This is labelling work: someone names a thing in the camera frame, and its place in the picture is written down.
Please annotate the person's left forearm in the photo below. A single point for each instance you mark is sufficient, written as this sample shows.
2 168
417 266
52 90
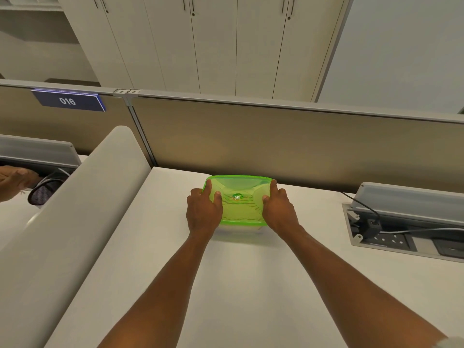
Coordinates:
163 293

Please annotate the green lidded food container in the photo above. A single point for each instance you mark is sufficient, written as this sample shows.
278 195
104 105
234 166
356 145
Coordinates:
239 206

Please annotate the person's right thumb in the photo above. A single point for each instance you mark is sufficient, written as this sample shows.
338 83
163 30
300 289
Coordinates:
266 203

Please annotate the white cabinet with doors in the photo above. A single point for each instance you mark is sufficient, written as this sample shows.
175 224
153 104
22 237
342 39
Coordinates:
210 43

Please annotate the black power adapter plug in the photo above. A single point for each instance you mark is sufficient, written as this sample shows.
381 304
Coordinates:
373 227

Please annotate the black mesh chair back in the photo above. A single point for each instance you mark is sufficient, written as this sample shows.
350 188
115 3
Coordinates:
45 190

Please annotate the blue number sign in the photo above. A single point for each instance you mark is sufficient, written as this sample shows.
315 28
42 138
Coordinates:
69 101

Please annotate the person's left thumb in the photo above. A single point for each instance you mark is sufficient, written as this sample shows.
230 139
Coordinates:
218 199

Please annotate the person's right forearm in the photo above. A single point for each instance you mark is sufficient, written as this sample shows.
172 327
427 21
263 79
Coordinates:
348 286

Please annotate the person's left hand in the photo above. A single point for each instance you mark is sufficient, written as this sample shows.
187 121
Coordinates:
203 213

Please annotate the gray desk socket box flap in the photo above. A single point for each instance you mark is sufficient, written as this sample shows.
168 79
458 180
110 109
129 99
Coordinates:
36 150

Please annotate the beige desk partition panel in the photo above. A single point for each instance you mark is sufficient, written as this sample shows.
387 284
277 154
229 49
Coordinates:
290 148
54 130

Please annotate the white open wall shelf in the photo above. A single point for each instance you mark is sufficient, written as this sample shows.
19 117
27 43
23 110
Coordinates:
29 18

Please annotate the gray desk power socket box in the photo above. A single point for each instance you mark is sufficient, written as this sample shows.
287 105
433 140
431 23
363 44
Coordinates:
406 213

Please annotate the person's right hand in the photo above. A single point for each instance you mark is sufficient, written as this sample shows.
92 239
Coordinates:
279 213

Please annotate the white curved desk divider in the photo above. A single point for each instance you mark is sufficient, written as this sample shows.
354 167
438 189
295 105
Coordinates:
72 221

